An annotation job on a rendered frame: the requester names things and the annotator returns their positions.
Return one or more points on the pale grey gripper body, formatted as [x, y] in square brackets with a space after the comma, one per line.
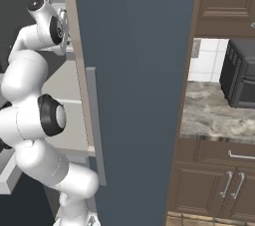
[64, 21]

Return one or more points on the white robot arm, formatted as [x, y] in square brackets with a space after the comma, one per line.
[30, 80]

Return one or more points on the fridge with white interior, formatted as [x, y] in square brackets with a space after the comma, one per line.
[13, 11]

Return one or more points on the blue-grey fridge door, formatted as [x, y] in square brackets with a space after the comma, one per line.
[136, 87]

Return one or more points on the brown cupboard side panel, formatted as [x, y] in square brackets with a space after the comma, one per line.
[186, 104]

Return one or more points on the black toaster oven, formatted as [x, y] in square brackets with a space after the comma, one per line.
[240, 74]

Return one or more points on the brown drawer front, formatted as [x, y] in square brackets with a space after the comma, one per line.
[215, 152]

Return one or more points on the brown base cupboard door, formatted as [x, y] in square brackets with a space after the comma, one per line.
[245, 200]
[202, 188]

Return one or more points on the grey wall socket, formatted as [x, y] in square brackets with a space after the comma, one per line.
[196, 48]

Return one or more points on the brown wall cupboard door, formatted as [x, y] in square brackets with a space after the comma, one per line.
[229, 1]

